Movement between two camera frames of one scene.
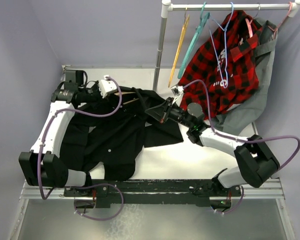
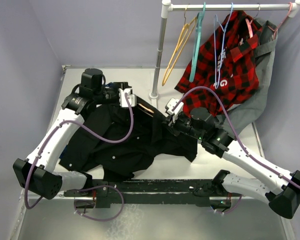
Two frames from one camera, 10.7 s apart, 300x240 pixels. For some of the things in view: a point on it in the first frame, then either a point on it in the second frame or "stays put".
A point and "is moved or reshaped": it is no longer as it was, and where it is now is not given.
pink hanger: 276,29 stays put
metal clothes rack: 167,6 stays put
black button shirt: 112,132 is moved or reshaped
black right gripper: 161,112 → 169,122
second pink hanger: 251,32 stays put
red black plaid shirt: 221,70 stays put
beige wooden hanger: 123,93 is moved or reshaped
